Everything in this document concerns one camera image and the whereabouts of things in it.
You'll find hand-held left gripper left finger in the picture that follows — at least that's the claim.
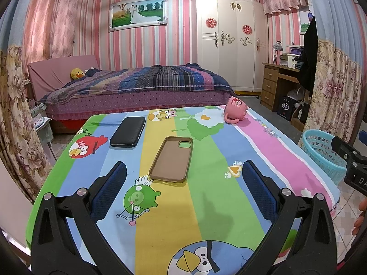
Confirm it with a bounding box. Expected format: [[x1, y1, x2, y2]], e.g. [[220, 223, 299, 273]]
[[30, 161, 127, 275]]

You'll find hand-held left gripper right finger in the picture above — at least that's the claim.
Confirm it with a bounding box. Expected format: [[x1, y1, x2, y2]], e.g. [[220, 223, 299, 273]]
[[242, 160, 338, 275]]

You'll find light blue plastic basket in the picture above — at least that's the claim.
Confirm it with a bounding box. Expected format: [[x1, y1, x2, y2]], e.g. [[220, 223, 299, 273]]
[[303, 129, 349, 185]]

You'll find person's right hand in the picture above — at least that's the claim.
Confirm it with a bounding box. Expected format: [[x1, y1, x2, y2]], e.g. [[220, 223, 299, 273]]
[[352, 198, 367, 235]]

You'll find blue floral curtain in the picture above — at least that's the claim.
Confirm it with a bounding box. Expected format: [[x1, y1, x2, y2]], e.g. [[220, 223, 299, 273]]
[[0, 0, 53, 204], [302, 0, 367, 167]]

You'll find brown cardboard box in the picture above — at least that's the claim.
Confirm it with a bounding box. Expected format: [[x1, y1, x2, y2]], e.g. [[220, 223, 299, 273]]
[[291, 103, 310, 131]]

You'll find black zip case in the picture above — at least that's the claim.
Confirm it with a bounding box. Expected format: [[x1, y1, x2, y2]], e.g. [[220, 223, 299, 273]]
[[110, 116, 147, 148]]

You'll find cartoon printed tablecloth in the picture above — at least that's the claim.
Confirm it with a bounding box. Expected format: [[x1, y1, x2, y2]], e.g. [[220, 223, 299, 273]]
[[25, 106, 342, 275]]

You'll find brown phone case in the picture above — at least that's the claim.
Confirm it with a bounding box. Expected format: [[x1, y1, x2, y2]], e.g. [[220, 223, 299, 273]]
[[149, 136, 193, 184]]

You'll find black bag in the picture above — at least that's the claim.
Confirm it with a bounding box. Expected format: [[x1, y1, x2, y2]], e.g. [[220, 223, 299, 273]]
[[277, 96, 296, 121]]

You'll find white small appliance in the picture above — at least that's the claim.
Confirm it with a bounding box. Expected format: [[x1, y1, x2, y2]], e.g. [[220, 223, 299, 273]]
[[287, 88, 306, 104]]

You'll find pink cartoon mug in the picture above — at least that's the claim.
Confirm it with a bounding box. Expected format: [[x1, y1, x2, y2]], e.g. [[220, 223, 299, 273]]
[[224, 97, 249, 124]]

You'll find pink bed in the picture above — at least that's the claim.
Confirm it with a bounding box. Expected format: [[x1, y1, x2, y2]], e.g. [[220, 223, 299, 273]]
[[27, 54, 238, 134]]

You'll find black hanging coat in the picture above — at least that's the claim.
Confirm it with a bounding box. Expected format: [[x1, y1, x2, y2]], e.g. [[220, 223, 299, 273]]
[[297, 16, 319, 92]]

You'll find white chair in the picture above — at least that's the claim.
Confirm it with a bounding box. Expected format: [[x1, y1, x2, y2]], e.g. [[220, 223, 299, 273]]
[[30, 103, 58, 161]]

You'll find wooden desk with drawers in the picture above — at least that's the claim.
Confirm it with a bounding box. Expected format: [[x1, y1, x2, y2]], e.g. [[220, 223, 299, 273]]
[[260, 62, 307, 112]]

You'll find white box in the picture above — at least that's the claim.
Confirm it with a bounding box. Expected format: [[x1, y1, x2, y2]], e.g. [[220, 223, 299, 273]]
[[279, 53, 299, 69]]

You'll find striped patchwork quilt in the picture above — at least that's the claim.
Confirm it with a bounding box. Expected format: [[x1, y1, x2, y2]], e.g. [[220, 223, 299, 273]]
[[44, 63, 237, 105]]

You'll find desk lamp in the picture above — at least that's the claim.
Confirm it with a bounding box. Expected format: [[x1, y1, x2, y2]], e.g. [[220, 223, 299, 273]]
[[272, 41, 284, 65]]

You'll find white wardrobe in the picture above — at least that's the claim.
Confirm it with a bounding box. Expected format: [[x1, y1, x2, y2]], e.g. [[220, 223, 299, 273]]
[[195, 0, 269, 94]]

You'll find framed wedding picture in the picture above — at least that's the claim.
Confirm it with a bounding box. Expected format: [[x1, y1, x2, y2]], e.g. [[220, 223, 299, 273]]
[[108, 0, 168, 33]]

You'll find long pink curtain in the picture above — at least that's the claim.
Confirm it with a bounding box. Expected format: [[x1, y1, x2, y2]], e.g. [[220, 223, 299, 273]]
[[23, 0, 86, 63]]

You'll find small wall photo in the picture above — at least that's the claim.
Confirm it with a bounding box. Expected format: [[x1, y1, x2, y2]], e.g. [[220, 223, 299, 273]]
[[298, 8, 314, 34]]

